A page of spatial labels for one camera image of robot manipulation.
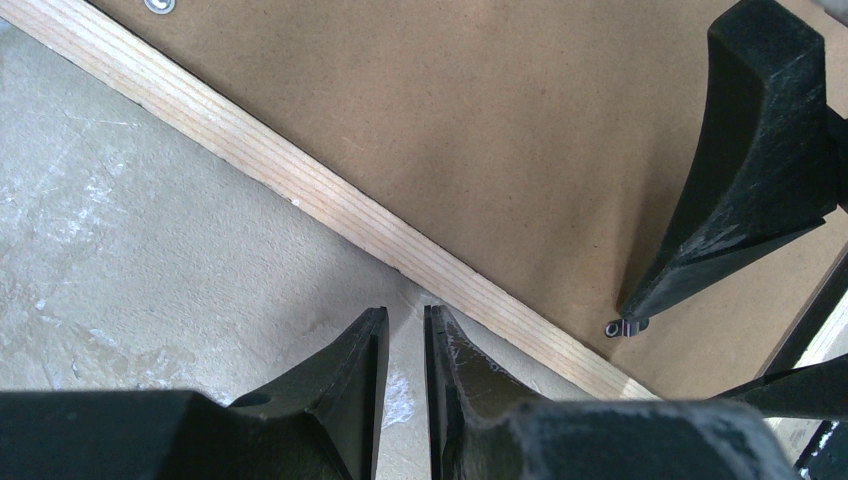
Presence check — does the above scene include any brown cardboard backing board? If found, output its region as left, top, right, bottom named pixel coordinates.
left=100, top=1, right=847, bottom=398

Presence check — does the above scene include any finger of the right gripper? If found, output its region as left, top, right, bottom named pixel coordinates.
left=716, top=355, right=847, bottom=421
left=619, top=1, right=838, bottom=324

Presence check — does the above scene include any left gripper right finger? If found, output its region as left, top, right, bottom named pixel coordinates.
left=424, top=305, right=796, bottom=479

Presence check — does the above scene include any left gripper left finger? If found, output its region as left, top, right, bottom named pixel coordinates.
left=1, top=307, right=389, bottom=479

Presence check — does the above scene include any silver metal turn clip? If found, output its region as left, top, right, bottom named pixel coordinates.
left=604, top=318, right=650, bottom=338

